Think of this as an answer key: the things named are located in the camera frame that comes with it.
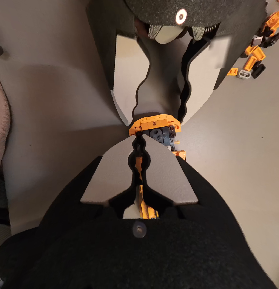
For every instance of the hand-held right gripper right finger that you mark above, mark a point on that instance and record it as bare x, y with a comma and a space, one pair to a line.
168, 176

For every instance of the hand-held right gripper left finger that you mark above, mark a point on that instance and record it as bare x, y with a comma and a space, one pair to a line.
110, 176

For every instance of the orange lego car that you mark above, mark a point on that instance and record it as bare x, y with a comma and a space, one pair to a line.
153, 124

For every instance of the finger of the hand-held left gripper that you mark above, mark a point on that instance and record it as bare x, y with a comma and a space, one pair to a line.
200, 81
126, 76

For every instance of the pile of small lego pieces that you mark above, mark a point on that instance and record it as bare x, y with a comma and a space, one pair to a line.
259, 49

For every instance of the pink shirt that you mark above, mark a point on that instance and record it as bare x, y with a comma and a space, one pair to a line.
0, 122

